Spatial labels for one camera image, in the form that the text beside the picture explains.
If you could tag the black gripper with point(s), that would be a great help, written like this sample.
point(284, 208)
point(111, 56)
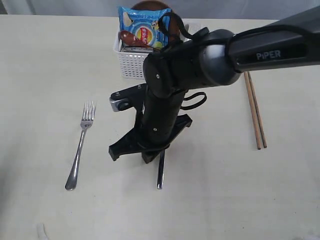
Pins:
point(157, 128)

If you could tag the silver metal table knife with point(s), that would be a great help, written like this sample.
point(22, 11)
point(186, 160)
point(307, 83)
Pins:
point(161, 169)

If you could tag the silver metal fork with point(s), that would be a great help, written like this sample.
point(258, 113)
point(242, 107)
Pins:
point(88, 116)

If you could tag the brown wooden chopstick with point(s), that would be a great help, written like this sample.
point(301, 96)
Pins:
point(253, 111)
point(260, 123)

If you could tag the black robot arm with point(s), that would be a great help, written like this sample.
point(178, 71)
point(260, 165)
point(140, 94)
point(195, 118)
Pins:
point(207, 59)

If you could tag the white perforated plastic basket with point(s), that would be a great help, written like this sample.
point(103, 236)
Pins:
point(131, 64)

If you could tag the silver foil packet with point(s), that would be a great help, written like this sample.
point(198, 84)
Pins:
point(137, 49)

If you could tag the brown wooden spoon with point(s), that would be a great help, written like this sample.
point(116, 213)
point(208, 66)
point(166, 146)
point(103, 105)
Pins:
point(131, 40)

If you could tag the brown round plate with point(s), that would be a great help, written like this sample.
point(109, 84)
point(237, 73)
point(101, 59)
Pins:
point(155, 5)

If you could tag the blue chips snack bag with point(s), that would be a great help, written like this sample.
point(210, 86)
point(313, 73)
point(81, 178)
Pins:
point(144, 25)

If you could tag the white speckled bowl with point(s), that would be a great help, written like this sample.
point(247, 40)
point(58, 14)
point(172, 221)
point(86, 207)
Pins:
point(192, 27)

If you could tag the grey backdrop curtain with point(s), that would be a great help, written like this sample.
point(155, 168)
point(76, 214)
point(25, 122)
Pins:
point(198, 9)

